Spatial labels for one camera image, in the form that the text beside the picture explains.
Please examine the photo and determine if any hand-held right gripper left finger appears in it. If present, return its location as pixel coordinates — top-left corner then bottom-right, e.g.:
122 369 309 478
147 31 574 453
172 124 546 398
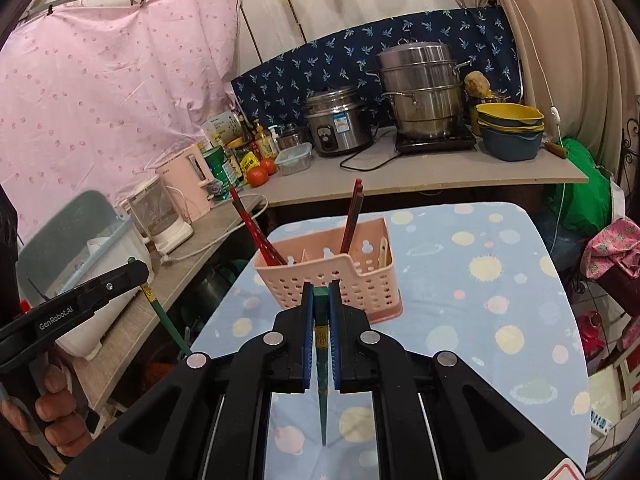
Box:
60 281 316 480

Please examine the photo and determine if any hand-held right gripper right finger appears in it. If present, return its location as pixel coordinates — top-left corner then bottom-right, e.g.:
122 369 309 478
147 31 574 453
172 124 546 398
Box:
328 281 572 480

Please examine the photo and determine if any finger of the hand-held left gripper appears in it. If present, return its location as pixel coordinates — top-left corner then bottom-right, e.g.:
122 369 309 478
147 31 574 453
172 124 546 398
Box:
80 259 152 311

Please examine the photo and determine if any green chopstick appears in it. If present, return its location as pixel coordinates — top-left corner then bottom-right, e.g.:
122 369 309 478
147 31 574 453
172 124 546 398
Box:
127 257 193 357
312 285 332 447

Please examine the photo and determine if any pink perforated utensil holder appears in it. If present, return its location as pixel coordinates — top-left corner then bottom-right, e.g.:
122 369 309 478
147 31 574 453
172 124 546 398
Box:
251 216 403 325

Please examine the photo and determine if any red twisted chopstick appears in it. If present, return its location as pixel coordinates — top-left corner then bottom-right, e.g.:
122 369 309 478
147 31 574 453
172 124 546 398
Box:
229 186 276 263
235 199 290 266

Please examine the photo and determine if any dark red chopstick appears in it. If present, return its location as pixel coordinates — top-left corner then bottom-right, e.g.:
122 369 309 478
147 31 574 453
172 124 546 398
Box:
340 187 362 255

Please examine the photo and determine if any person's left hand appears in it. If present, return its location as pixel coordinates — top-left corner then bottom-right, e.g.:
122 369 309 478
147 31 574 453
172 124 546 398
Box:
34 364 95 457

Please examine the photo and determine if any white plastic tub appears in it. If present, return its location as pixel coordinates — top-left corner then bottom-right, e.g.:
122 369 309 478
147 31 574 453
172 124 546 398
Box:
15 189 154 357

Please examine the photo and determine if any white clear-jug appliance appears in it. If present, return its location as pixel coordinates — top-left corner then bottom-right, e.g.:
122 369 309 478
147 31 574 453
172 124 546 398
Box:
121 176 194 254

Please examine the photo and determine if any pink electric kettle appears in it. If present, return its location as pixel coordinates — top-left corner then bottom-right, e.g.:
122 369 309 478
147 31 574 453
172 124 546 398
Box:
156 142 214 222

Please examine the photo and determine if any blue dotted tablecloth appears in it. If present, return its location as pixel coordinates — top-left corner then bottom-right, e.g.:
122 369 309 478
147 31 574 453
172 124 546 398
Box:
192 202 592 480

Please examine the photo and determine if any green can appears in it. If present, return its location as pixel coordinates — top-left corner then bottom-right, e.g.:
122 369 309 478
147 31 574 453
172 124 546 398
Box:
202 145 244 194

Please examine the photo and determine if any wooden counter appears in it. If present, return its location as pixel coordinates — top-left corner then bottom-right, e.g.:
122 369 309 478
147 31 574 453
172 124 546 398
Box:
75 124 591 413

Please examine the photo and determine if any glass container blue lid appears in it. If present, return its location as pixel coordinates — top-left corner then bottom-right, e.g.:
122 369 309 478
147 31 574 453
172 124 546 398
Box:
275 142 314 177

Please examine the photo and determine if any pink dotted cloth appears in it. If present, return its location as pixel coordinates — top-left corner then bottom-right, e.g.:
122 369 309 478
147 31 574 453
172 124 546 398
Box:
0 0 242 243

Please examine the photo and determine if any white green carton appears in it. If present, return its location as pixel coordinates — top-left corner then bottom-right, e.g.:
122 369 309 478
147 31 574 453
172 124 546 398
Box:
203 111 244 149

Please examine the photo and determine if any dark sauce bottle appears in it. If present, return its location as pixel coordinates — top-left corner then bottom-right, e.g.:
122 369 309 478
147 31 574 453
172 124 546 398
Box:
237 114 253 153

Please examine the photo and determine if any small steel lidded pot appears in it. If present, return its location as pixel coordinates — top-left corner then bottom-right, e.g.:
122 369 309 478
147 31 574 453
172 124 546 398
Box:
277 124 309 152

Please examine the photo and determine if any yellow oil bottle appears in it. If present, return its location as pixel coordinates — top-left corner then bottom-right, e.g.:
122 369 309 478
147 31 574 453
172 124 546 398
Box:
252 119 279 161

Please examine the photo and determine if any steel rice cooker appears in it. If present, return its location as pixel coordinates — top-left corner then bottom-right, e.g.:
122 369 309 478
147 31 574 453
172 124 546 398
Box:
303 85 374 158

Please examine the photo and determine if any black induction cooktop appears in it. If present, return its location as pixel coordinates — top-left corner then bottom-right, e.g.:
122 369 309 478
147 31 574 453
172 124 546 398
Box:
394 126 477 155

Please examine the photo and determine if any steel steamer pot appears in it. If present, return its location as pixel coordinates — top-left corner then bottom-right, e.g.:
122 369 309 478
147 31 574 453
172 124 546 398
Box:
374 41 472 142

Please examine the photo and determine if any blue bowl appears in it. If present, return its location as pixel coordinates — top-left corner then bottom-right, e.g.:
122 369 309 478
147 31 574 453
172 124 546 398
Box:
477 126 544 162

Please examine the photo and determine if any navy printed cloth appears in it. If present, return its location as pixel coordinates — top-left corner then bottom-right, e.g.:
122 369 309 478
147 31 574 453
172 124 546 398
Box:
230 6 524 132

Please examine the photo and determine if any yellow bowl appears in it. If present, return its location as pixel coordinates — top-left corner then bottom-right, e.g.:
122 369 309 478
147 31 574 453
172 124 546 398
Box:
475 102 546 134

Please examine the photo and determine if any green plastic bag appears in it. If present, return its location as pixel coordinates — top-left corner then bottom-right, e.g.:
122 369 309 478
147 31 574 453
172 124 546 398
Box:
546 137 627 242

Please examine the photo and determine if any loofah sponge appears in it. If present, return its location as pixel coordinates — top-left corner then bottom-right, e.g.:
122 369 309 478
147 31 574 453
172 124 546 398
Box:
464 70 492 99

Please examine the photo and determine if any pink printed cloth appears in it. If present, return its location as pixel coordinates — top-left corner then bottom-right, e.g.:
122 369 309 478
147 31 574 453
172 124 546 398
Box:
579 216 640 293

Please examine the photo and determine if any black metal chair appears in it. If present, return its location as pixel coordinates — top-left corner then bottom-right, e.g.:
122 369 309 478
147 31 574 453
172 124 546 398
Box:
619 107 640 213

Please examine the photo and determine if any beige curtain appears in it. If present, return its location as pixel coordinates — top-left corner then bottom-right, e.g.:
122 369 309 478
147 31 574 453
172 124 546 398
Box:
479 0 640 163

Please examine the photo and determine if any black power cable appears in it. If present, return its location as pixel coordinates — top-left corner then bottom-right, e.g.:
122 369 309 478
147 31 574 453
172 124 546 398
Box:
339 146 402 172

